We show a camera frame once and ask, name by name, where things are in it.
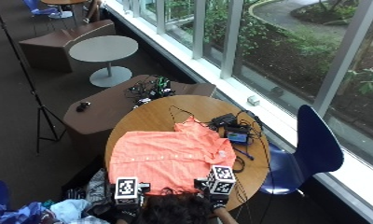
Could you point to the person's left hand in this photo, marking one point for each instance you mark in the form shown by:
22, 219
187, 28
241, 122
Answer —
128, 213

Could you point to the person's right hand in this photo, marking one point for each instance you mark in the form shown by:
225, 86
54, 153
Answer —
219, 202

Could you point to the left glove marker cube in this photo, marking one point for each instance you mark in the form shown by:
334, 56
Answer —
127, 188

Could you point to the glove marker cube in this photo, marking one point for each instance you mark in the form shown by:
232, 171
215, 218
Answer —
127, 188
220, 180

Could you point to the right glove marker cube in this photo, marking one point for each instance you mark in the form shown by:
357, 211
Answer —
220, 180

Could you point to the grey patterned cloth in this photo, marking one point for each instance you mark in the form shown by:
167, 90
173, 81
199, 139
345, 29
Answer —
98, 189

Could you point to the orange button-up shirt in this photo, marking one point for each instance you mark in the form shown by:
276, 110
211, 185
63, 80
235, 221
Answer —
165, 155

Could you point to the black storage bin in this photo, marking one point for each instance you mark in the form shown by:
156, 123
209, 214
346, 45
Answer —
80, 182

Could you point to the black device with lit screen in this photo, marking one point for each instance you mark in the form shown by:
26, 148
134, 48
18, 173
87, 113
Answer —
237, 135

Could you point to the light blue crumpled cloth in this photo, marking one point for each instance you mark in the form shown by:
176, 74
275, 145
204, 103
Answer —
72, 210

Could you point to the black electronics box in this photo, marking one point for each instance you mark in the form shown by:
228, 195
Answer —
224, 119

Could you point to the large brown bench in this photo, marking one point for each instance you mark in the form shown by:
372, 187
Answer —
112, 109

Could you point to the dark blue plastic chair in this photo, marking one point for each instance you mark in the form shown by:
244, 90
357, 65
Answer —
314, 149

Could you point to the small white box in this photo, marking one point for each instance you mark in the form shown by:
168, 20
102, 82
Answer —
253, 100

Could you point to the small black gadget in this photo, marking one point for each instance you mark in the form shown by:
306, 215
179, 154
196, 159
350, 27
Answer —
83, 106

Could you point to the black tripod stand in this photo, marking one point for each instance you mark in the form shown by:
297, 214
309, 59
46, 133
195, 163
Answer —
28, 81

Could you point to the small brown bench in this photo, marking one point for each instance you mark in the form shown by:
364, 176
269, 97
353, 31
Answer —
58, 45

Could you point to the round wooden side table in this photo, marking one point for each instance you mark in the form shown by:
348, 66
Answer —
64, 4

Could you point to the blue chair with metal legs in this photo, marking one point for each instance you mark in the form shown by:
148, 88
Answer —
40, 8

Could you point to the grey round pedestal table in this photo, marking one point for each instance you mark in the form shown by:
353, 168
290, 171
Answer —
106, 53

